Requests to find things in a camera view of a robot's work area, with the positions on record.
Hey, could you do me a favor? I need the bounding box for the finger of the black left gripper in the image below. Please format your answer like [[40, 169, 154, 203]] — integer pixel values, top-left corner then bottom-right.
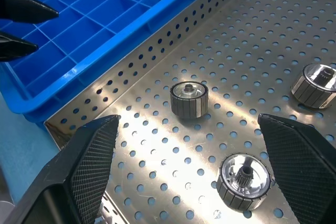
[[0, 31, 39, 62], [0, 0, 59, 25]]

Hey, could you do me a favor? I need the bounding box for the metal rotor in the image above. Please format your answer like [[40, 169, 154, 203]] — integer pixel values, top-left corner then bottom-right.
[[290, 63, 336, 110], [216, 152, 275, 211], [170, 81, 208, 120]]

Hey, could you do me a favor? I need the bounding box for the perforated metal tray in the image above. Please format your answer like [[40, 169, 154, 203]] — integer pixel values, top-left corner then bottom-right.
[[43, 0, 336, 224]]

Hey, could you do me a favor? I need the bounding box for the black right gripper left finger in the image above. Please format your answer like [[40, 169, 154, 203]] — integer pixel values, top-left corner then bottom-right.
[[4, 114, 120, 224]]

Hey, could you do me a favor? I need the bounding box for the blue compartment tray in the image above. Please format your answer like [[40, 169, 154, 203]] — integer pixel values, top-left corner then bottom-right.
[[0, 0, 211, 124]]

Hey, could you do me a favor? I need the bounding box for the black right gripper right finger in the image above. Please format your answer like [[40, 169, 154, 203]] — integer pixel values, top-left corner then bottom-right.
[[257, 113, 336, 224]]

